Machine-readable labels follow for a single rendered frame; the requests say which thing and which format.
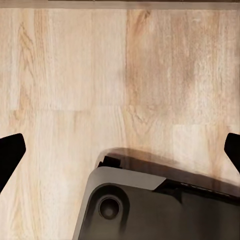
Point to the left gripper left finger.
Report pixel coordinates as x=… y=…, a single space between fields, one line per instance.
x=12 y=149

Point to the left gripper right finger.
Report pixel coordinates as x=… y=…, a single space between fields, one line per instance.
x=232 y=149

